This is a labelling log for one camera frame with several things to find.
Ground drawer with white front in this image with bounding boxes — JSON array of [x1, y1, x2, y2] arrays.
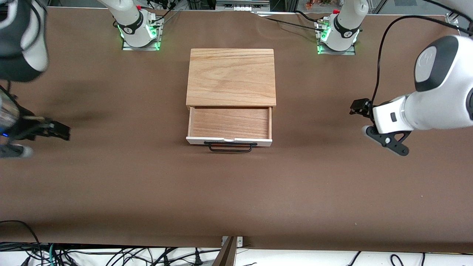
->
[[186, 106, 273, 147]]

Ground wooden drawer cabinet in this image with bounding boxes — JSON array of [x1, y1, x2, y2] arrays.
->
[[186, 48, 277, 110]]

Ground brown paper table cover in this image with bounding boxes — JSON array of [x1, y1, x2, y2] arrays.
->
[[0, 7, 473, 254]]

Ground grey background device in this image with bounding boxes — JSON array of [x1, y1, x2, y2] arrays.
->
[[215, 0, 271, 12]]

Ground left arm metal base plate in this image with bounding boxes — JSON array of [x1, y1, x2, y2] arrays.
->
[[315, 20, 356, 55]]

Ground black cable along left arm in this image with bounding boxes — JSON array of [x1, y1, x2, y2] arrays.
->
[[371, 14, 462, 108]]

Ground black looping cable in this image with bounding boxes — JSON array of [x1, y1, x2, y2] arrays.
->
[[0, 220, 42, 256]]

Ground short black cable on table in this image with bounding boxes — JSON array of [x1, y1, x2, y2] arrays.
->
[[295, 10, 323, 23]]

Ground long black cable on table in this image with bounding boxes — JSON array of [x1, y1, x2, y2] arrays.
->
[[258, 16, 326, 32]]

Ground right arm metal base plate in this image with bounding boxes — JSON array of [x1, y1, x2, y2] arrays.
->
[[122, 17, 164, 51]]

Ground cable at right arm base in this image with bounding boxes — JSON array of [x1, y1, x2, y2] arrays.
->
[[153, 7, 182, 25]]

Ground silver bracket with dark post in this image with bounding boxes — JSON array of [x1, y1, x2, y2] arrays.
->
[[212, 236, 244, 266]]

